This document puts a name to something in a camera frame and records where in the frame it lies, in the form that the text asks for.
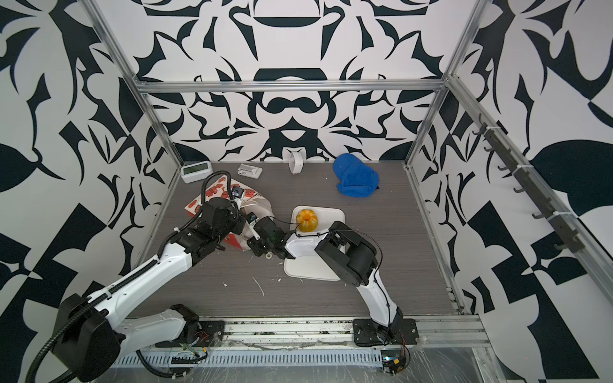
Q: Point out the white plastic tray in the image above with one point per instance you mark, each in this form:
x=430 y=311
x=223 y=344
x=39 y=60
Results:
x=306 y=263

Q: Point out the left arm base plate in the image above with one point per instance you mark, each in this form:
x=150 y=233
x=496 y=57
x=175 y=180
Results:
x=197 y=334

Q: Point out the white digital clock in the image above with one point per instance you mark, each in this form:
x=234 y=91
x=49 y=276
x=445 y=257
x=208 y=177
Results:
x=194 y=172

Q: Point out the yellow fake bread bun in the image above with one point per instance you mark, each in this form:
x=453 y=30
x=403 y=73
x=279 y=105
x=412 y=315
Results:
x=307 y=221

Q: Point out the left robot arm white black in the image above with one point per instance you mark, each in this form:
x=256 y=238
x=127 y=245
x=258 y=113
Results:
x=91 y=333

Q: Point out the blue cap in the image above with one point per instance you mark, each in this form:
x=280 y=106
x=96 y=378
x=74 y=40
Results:
x=356 y=179

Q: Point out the grey wall hook rail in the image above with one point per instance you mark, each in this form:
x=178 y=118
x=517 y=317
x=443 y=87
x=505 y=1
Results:
x=532 y=184

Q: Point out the red white paper bag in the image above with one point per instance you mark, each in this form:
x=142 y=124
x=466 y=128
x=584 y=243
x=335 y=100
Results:
x=244 y=203

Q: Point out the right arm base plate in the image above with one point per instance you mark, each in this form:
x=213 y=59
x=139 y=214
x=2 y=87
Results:
x=367 y=333

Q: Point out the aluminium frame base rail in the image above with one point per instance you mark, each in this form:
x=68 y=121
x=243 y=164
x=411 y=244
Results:
x=276 y=342

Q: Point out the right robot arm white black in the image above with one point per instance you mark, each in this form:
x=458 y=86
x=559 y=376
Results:
x=346 y=252

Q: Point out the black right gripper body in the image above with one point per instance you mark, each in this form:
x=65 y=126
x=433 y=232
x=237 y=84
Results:
x=335 y=229

